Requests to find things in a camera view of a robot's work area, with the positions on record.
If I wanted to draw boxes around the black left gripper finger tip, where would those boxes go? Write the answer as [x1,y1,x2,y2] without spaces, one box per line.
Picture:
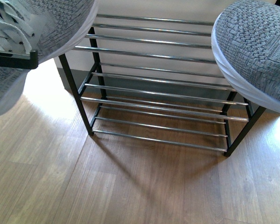
[0,50,39,70]

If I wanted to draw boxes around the grey knit sneaker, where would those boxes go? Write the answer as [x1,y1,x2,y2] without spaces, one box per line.
[0,0,99,115]
[211,0,280,113]

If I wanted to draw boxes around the black metal shoe rack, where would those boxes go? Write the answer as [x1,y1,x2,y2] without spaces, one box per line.
[59,0,270,157]

